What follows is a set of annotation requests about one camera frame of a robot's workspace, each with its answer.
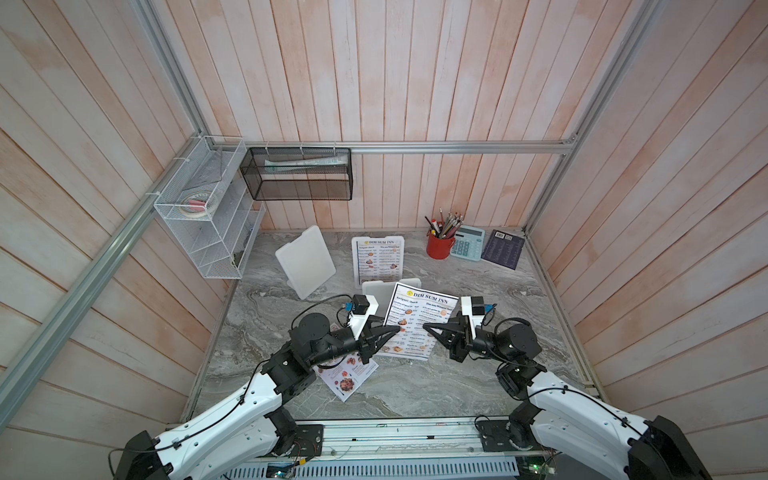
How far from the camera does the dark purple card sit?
1125 mm

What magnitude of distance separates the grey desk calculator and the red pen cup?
0.04 m

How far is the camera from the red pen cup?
1028 mm

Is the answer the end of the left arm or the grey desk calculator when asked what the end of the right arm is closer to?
the end of the left arm

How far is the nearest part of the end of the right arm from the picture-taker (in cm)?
63

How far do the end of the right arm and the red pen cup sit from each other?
45 centimetres

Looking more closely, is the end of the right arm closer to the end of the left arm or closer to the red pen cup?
the end of the left arm

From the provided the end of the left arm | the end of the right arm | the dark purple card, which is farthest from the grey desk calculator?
the end of the left arm

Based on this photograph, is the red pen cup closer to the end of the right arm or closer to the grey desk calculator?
the grey desk calculator
